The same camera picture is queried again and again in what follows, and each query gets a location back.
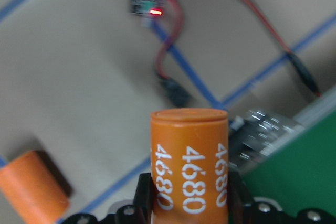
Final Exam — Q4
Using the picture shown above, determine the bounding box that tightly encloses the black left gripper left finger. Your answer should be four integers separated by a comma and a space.
133, 173, 154, 223

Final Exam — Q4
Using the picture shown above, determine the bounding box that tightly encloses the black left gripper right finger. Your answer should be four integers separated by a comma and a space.
228, 167, 254, 224

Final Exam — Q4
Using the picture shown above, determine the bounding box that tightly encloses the orange cylinder with 4680 print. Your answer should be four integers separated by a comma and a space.
151, 109, 228, 223

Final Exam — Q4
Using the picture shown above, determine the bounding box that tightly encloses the plain orange cylinder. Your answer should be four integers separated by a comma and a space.
1, 151, 69, 223

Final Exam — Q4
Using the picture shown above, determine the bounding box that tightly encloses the green conveyor belt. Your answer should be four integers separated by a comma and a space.
229, 89, 335, 223

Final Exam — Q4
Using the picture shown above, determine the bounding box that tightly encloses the black connector plug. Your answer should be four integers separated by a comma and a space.
160, 78, 191, 108

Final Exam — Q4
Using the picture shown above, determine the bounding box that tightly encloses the red black wire cable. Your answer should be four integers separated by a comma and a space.
153, 0, 322, 99

